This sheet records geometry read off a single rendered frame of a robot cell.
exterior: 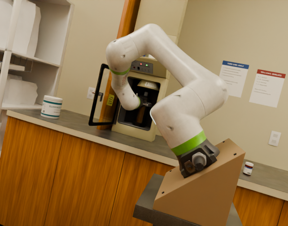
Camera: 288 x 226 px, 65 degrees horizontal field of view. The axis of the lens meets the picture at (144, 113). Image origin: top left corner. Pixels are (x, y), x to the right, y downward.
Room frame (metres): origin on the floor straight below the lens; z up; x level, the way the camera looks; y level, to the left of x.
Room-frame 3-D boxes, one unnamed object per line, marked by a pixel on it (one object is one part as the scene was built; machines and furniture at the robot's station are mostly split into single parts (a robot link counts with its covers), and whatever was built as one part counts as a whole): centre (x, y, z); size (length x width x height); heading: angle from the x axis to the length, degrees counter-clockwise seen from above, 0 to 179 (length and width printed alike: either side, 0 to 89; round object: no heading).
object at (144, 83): (1.74, 0.01, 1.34); 0.18 x 0.18 x 0.05
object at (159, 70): (1.60, 0.07, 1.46); 0.32 x 0.12 x 0.10; 76
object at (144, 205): (0.76, -0.22, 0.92); 0.32 x 0.32 x 0.04; 78
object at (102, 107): (1.53, 0.26, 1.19); 0.30 x 0.01 x 0.40; 159
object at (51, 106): (1.67, 0.68, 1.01); 0.13 x 0.13 x 0.15
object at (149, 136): (1.77, 0.03, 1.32); 0.32 x 0.25 x 0.77; 76
